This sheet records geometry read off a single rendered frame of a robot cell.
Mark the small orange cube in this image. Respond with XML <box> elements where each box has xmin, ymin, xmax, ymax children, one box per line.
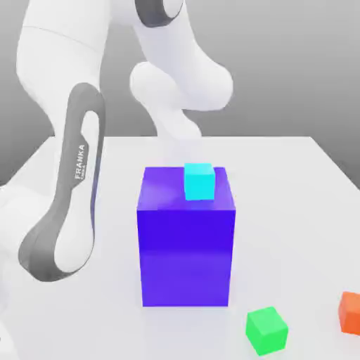
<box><xmin>337</xmin><ymin>291</ymin><xmax>360</xmax><ymax>336</ymax></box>

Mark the large blue box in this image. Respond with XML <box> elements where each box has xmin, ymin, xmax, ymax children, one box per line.
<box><xmin>136</xmin><ymin>166</ymin><xmax>236</xmax><ymax>308</ymax></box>

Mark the small cyan cube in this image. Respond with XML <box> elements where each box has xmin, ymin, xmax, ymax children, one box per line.
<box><xmin>184</xmin><ymin>162</ymin><xmax>217</xmax><ymax>201</ymax></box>

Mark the small green cube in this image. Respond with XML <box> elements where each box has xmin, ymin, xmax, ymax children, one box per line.
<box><xmin>245</xmin><ymin>306</ymin><xmax>289</xmax><ymax>356</ymax></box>

